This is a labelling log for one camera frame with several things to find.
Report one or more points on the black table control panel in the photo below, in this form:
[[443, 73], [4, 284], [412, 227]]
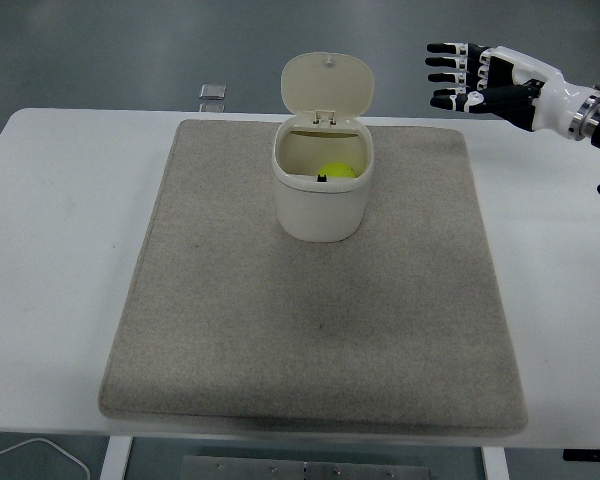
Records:
[[590, 455]]

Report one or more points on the beige fabric mat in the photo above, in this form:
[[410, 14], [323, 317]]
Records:
[[310, 325]]

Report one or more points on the cream lidded plastic bin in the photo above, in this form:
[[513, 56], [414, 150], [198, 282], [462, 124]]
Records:
[[320, 210]]

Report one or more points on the white table leg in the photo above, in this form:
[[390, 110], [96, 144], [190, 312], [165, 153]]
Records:
[[116, 457], [494, 462]]

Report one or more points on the yellow tennis ball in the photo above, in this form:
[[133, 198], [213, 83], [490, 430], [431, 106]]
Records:
[[340, 170]]

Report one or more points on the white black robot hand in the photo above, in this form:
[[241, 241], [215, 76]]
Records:
[[550, 100]]

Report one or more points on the silver metal floor plate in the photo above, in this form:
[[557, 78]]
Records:
[[211, 107], [213, 91]]

